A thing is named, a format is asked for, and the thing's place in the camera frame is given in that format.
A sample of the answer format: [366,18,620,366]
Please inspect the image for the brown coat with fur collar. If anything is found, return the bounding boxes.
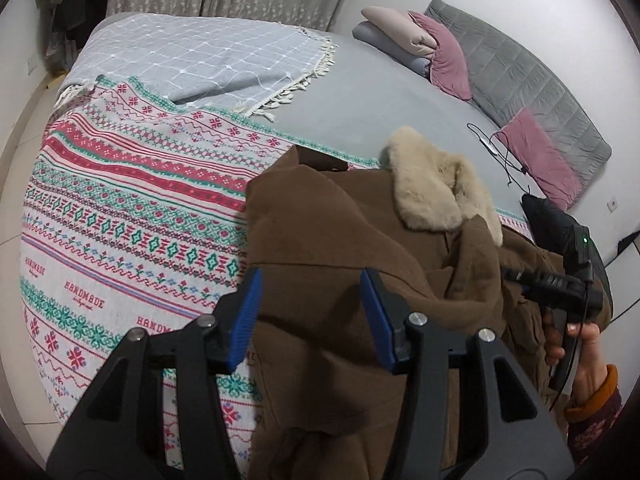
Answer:
[244,126,614,480]

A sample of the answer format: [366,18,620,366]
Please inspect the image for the person's right hand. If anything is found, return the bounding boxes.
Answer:
[542,309,608,405]

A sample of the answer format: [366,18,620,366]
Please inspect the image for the black puffer jacket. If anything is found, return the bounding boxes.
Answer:
[521,194,613,307]

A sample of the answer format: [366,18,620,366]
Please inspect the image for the patterned red sweater sleeve right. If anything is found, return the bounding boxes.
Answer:
[564,364,622,466]

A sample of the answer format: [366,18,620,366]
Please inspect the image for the pink pillow near headboard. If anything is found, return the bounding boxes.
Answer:
[497,107,582,211]

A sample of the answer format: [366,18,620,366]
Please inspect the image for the grey quilted headboard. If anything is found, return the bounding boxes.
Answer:
[425,0,612,194]

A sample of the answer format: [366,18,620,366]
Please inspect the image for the patterned handmade knit blanket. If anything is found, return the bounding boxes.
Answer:
[19,74,536,476]

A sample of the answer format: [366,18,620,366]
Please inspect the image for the pink pillow far corner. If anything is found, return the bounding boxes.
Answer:
[408,11,472,101]

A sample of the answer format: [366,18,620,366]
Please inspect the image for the grey bed sheet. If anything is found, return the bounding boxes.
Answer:
[259,35,524,218]

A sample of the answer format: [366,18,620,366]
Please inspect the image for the beige folded duvet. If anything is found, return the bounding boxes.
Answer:
[361,6,437,58]

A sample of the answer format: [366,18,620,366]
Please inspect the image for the blue-grey folded duvet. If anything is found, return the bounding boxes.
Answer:
[352,21,431,79]

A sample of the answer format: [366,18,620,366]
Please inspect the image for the light blue checked throw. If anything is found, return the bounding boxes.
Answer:
[60,13,336,119]

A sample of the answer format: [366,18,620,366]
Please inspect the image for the black charger cable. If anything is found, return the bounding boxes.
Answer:
[465,121,534,196]

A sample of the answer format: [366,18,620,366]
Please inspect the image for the dark clothes hanging on wall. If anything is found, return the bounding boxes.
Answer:
[36,0,107,65]

